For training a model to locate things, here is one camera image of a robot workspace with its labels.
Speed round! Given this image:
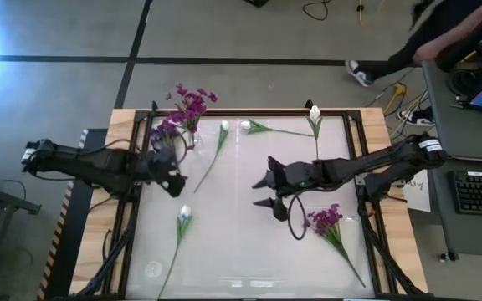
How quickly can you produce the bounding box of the yellow floor cable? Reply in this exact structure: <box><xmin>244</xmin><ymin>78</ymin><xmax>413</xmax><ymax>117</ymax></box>
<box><xmin>356</xmin><ymin>0</ymin><xmax>387</xmax><ymax>27</ymax></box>
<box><xmin>382</xmin><ymin>82</ymin><xmax>409</xmax><ymax>115</ymax></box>

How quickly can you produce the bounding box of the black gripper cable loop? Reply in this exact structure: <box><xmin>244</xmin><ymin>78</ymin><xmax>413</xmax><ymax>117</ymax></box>
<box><xmin>286</xmin><ymin>192</ymin><xmax>309</xmax><ymax>242</ymax></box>

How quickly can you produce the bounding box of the dark violet artificial flower bunch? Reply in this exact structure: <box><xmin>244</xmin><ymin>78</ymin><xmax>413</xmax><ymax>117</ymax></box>
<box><xmin>149</xmin><ymin>119</ymin><xmax>180</xmax><ymax>151</ymax></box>

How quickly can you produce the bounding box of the grey desk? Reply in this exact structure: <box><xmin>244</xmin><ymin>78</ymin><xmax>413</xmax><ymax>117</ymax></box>
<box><xmin>422</xmin><ymin>60</ymin><xmax>482</xmax><ymax>259</ymax></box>

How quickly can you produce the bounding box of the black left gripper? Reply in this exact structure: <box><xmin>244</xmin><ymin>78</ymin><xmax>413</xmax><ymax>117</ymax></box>
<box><xmin>146</xmin><ymin>145</ymin><xmax>188</xmax><ymax>197</ymax></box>

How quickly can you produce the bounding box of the white artificial tulip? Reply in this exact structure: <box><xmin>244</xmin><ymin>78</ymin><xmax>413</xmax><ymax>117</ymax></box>
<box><xmin>239</xmin><ymin>119</ymin><xmax>315</xmax><ymax>138</ymax></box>
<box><xmin>193</xmin><ymin>120</ymin><xmax>231</xmax><ymax>194</ymax></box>
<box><xmin>305</xmin><ymin>104</ymin><xmax>325</xmax><ymax>162</ymax></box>
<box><xmin>156</xmin><ymin>203</ymin><xmax>194</xmax><ymax>300</ymax></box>

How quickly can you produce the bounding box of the black floor cable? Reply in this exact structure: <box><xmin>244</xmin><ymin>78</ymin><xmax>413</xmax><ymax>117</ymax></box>
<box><xmin>301</xmin><ymin>0</ymin><xmax>331</xmax><ymax>22</ymax></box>

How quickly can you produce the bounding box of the black diagonal strut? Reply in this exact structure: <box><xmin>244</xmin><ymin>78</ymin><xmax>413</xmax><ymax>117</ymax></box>
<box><xmin>364</xmin><ymin>227</ymin><xmax>426</xmax><ymax>296</ymax></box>
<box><xmin>77</xmin><ymin>225</ymin><xmax>137</xmax><ymax>296</ymax></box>

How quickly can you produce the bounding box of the black table frame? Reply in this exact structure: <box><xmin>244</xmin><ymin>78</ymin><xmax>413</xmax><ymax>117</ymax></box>
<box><xmin>117</xmin><ymin>107</ymin><xmax>397</xmax><ymax>301</ymax></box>

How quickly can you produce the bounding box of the white paper sheet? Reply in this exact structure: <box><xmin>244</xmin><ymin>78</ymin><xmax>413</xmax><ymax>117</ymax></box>
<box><xmin>400</xmin><ymin>169</ymin><xmax>433</xmax><ymax>214</ymax></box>

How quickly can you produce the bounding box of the clear glass vase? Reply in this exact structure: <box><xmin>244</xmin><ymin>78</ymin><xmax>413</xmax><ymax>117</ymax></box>
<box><xmin>181</xmin><ymin>128</ymin><xmax>205</xmax><ymax>152</ymax></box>

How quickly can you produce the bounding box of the black keyboard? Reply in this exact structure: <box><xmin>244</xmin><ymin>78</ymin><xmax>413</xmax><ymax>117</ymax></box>
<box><xmin>449</xmin><ymin>170</ymin><xmax>482</xmax><ymax>218</ymax></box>

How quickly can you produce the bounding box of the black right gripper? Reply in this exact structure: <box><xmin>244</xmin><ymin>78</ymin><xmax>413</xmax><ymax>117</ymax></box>
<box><xmin>251</xmin><ymin>156</ymin><xmax>324</xmax><ymax>222</ymax></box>

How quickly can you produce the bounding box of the magenta artificial flower bunch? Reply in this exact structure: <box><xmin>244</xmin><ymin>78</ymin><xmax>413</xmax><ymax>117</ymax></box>
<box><xmin>166</xmin><ymin>82</ymin><xmax>219</xmax><ymax>145</ymax></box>
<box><xmin>305</xmin><ymin>203</ymin><xmax>367</xmax><ymax>289</ymax></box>

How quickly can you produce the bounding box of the hazard striped black board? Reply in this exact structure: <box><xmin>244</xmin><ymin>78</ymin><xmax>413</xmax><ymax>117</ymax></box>
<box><xmin>35</xmin><ymin>128</ymin><xmax>100</xmax><ymax>301</ymax></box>

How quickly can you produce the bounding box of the person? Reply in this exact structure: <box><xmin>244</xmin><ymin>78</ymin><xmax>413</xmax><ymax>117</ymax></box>
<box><xmin>377</xmin><ymin>0</ymin><xmax>482</xmax><ymax>80</ymax></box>

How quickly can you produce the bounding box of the person's shoe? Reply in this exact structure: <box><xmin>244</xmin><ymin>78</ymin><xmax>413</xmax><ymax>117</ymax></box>
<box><xmin>397</xmin><ymin>106</ymin><xmax>435</xmax><ymax>128</ymax></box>
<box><xmin>344</xmin><ymin>59</ymin><xmax>379</xmax><ymax>89</ymax></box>

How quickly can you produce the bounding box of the grey metal stand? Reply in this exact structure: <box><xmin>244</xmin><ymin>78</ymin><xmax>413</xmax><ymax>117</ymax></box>
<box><xmin>0</xmin><ymin>166</ymin><xmax>44</xmax><ymax>268</ymax></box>

